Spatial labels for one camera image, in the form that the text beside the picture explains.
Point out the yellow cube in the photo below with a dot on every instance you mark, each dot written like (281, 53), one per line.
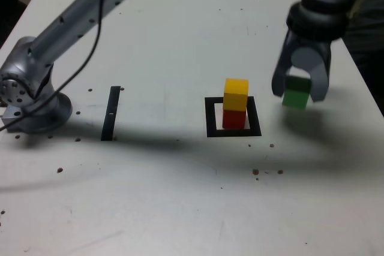
(235, 97)

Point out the green cube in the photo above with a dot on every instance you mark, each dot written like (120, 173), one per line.
(295, 98)

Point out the black tape strip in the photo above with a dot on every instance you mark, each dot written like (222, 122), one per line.
(109, 118)

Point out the red cube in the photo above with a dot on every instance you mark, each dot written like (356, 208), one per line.
(234, 119)

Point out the black tape square outline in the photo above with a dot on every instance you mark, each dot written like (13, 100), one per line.
(210, 118)

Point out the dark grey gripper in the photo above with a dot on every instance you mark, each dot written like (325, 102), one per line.
(318, 45)

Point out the dark bulky background object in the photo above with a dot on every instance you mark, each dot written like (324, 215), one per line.
(369, 58)

